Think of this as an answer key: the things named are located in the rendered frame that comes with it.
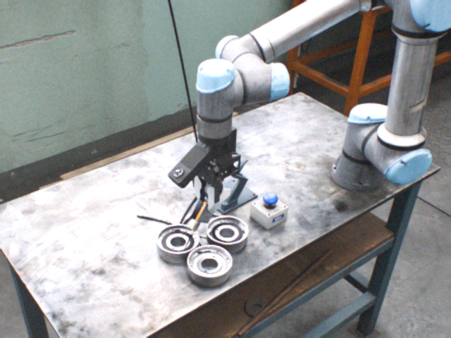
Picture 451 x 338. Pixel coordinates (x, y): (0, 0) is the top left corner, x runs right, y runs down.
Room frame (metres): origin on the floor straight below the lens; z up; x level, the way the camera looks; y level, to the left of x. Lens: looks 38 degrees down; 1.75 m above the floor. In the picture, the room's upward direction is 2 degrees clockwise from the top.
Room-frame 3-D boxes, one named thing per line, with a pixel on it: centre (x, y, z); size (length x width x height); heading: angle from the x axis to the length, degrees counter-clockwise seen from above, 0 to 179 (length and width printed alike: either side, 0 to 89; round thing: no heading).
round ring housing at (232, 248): (1.02, -0.04, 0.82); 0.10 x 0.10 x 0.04
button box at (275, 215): (1.12, -0.16, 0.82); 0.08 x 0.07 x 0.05; 129
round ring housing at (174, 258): (0.98, 0.08, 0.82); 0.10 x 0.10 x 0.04
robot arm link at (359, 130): (1.31, -0.43, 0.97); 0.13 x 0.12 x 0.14; 21
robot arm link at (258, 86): (1.06, -0.09, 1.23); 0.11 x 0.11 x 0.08; 21
